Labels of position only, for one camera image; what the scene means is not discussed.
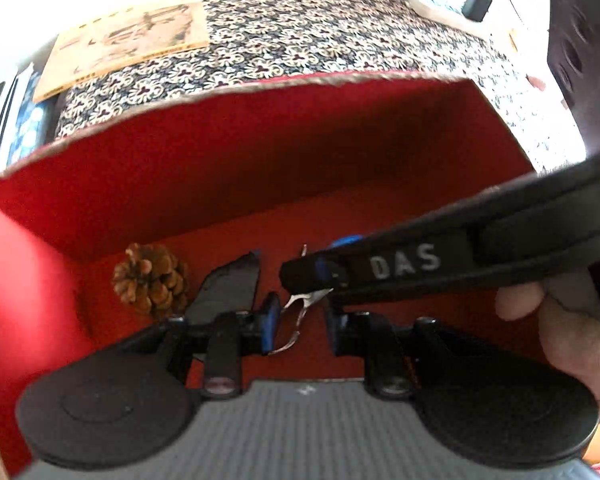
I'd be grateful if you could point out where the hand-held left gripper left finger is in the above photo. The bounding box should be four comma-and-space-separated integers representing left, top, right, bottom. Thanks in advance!
125, 292, 283, 401

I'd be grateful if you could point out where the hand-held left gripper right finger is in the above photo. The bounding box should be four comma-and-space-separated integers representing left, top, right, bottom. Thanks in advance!
324, 305, 486, 401

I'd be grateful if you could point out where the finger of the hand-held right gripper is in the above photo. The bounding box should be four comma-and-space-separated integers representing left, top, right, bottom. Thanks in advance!
279, 247, 361, 306
329, 233, 365, 252

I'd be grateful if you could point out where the metal clip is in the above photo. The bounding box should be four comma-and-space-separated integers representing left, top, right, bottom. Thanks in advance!
267, 244, 333, 356

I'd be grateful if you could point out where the black plastic object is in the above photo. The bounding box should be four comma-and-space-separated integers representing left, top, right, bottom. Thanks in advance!
187, 251, 261, 328

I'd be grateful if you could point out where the red brocade cardboard box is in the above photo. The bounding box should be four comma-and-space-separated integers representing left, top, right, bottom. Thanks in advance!
0, 71, 551, 478

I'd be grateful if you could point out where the brown pine cone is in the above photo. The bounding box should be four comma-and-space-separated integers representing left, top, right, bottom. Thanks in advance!
112, 242, 191, 318

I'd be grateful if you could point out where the person's right hand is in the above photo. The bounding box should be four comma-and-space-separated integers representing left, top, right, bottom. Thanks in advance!
495, 272, 600, 413

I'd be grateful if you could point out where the black charger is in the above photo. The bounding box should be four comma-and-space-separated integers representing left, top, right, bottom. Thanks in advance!
461, 0, 495, 23

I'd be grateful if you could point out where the flat brown cardboard package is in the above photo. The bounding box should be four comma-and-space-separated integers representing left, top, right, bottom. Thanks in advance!
32, 2, 211, 103

